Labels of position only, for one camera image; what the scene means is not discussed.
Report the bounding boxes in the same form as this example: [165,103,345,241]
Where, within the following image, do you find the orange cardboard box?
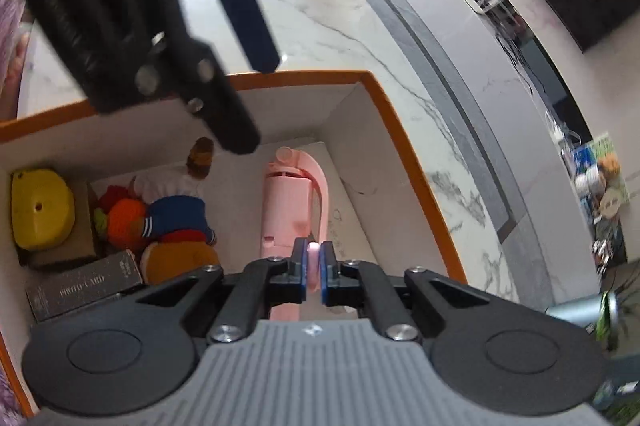
[0,70,468,419]

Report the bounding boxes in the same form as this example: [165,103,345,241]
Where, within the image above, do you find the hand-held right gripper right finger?
[320,240,531,343]

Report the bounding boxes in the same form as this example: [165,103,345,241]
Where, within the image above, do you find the silver pedal trash can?
[544,290,623,338]

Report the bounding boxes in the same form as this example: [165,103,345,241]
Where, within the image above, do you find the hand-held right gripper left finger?
[100,239,308,344]

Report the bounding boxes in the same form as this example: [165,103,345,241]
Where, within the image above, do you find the pink tube handle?
[259,147,330,322]

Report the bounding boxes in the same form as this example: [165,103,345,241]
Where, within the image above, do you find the black card box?
[25,248,144,323]

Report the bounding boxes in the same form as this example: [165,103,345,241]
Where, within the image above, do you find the orange crochet ball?
[94,185,151,252]

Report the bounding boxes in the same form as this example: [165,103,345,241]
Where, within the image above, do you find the brown gift box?
[19,180,103,270]

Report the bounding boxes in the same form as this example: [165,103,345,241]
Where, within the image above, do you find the plush dog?
[131,137,222,285]

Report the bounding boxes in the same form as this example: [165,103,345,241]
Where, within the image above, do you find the small teddy bear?
[597,155,623,180]

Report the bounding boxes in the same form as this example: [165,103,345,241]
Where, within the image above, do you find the round wooden fan ornament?
[600,189,630,219]

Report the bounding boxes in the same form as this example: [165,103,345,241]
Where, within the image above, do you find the yellow tape measure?
[10,169,76,251]

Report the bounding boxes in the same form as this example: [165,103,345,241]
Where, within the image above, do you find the white marble television console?
[320,0,631,307]

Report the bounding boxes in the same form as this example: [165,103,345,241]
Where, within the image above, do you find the black and white figurine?
[592,241,621,267]

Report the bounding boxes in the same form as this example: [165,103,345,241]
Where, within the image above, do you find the teddy bear on console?
[575,166,603,197]

